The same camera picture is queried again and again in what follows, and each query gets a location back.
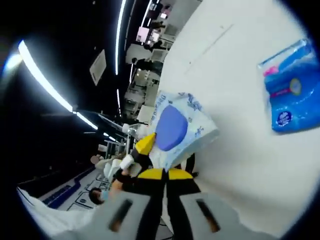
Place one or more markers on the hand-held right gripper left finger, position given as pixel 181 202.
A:
pixel 147 200

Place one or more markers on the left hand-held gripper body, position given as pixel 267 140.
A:
pixel 128 162

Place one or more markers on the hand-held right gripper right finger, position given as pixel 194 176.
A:
pixel 180 200

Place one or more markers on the wet wipes pack blue lid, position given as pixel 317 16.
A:
pixel 175 125

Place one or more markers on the blue tissue packet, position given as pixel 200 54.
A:
pixel 292 95

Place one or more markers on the person's left hand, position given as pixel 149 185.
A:
pixel 118 188

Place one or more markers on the white table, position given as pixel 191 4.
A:
pixel 237 162

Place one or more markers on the square ceiling panel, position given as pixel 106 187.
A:
pixel 98 66

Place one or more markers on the long ceiling light strip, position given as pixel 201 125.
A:
pixel 121 35
pixel 45 82

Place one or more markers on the pink wall screen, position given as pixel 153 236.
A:
pixel 143 34

